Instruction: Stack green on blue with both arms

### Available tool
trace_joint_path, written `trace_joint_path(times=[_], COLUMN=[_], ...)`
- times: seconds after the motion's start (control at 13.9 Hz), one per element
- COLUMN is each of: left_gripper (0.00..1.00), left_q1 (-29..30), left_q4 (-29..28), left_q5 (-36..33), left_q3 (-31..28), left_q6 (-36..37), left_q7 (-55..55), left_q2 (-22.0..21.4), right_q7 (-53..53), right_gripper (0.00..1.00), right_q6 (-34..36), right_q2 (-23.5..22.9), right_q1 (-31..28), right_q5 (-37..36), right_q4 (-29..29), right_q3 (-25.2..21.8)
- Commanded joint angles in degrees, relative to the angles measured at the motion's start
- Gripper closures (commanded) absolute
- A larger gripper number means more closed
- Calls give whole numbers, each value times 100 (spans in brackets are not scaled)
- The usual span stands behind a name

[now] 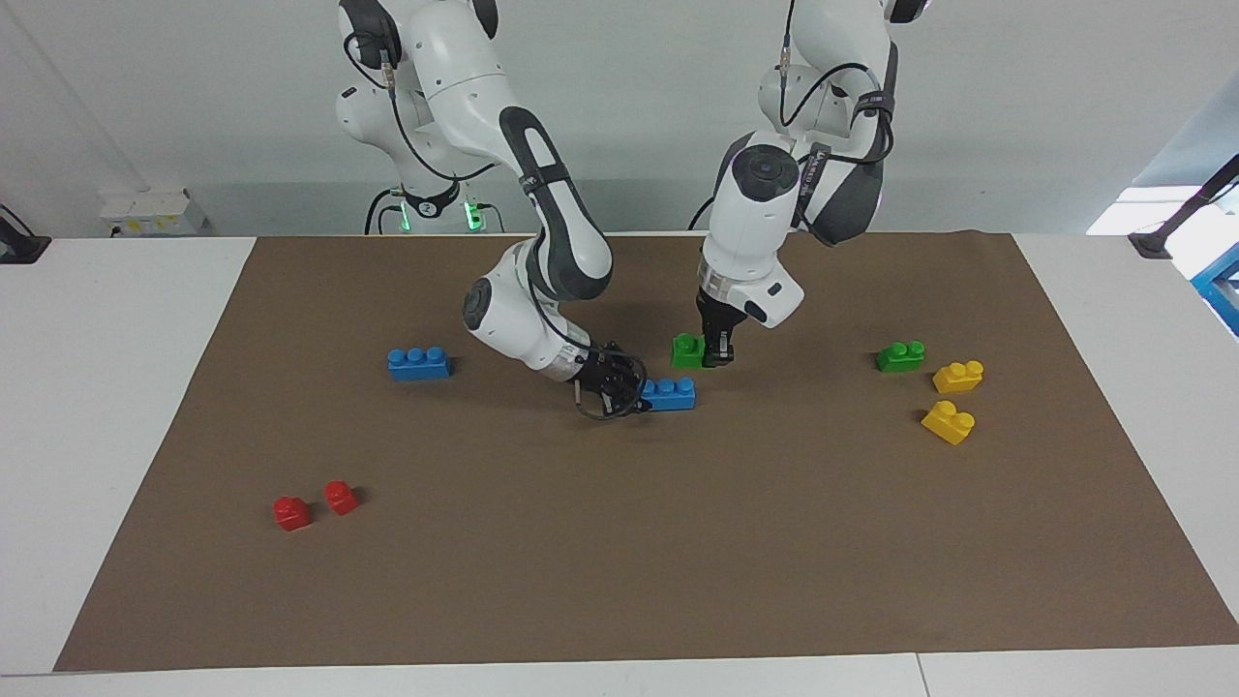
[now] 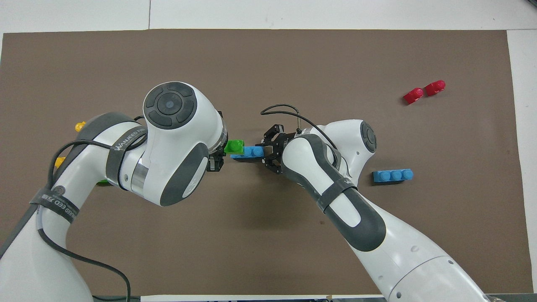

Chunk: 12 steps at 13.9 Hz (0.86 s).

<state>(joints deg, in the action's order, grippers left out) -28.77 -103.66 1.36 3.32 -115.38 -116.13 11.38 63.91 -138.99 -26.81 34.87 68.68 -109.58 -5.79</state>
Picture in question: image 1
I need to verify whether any yellow two-stud toy brick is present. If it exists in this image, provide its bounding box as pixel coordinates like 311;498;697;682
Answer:
932;360;985;394
921;400;977;446

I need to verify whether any blue metal frame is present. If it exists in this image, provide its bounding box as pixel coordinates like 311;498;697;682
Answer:
1191;242;1239;338

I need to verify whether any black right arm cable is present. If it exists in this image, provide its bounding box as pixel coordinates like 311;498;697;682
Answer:
344;29;645;422

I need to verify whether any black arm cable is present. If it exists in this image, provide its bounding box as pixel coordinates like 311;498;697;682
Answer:
344;29;645;422
779;0;896;166

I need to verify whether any blue three-stud toy brick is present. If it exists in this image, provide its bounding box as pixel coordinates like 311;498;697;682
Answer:
387;347;452;381
639;377;698;412

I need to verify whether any brown paper table mat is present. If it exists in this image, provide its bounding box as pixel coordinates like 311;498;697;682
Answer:
53;230;1239;673

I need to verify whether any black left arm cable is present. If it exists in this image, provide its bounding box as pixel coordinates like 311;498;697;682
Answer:
779;0;896;166

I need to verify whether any white power strip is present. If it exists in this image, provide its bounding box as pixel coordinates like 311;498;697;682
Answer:
100;189;207;236

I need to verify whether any black clamp stand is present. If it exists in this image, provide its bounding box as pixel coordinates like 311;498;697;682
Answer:
1128;155;1239;260
0;205;51;264

